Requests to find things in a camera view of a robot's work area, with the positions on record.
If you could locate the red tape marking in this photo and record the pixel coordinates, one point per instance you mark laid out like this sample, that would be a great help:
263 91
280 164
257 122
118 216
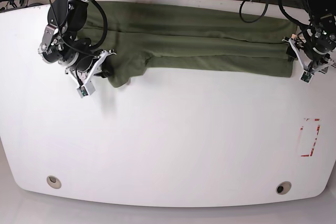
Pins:
308 135

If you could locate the left table grommet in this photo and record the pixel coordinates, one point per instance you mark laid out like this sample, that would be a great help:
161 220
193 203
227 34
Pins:
53 182

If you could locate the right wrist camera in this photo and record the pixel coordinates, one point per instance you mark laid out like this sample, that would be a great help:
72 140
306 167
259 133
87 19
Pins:
86 89

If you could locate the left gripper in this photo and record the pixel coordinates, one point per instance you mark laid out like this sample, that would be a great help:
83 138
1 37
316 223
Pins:
312 52

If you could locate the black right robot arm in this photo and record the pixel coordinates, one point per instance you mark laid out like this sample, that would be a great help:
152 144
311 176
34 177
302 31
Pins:
65 18

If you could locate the table grommet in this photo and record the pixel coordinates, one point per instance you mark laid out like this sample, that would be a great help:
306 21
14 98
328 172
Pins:
283 188
53 182

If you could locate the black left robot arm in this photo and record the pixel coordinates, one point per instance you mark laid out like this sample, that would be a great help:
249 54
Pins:
321 15

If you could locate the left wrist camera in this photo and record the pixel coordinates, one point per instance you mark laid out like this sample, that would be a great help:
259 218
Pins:
306 77

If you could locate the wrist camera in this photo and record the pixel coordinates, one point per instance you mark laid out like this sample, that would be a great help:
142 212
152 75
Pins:
86 89
306 77

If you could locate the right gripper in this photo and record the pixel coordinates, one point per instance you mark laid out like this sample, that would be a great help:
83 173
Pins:
81 65

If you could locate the right table grommet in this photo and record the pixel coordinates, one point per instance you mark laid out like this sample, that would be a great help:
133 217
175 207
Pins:
283 188

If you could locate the green T-shirt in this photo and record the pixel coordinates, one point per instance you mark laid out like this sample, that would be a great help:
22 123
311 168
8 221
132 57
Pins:
168 36

